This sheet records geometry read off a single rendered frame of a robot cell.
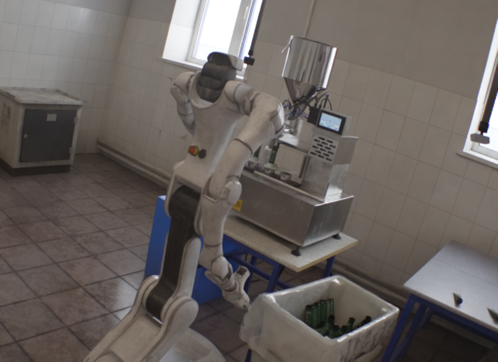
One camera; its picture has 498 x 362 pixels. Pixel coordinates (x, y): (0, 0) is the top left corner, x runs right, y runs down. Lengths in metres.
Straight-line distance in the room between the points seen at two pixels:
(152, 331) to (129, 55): 4.44
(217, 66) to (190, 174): 0.40
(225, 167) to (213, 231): 0.21
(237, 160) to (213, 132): 0.25
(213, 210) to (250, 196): 1.09
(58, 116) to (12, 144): 0.56
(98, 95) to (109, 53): 0.55
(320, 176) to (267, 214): 0.35
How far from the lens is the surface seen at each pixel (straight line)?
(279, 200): 2.43
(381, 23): 4.04
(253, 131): 1.48
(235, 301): 1.82
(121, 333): 1.97
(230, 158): 1.44
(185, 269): 1.82
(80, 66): 5.79
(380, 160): 3.92
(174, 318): 1.84
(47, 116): 4.89
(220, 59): 1.67
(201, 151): 1.69
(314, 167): 2.56
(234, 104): 1.61
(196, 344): 2.24
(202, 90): 1.64
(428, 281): 2.65
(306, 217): 2.36
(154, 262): 3.33
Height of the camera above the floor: 1.65
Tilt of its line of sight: 15 degrees down
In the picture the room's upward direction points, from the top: 14 degrees clockwise
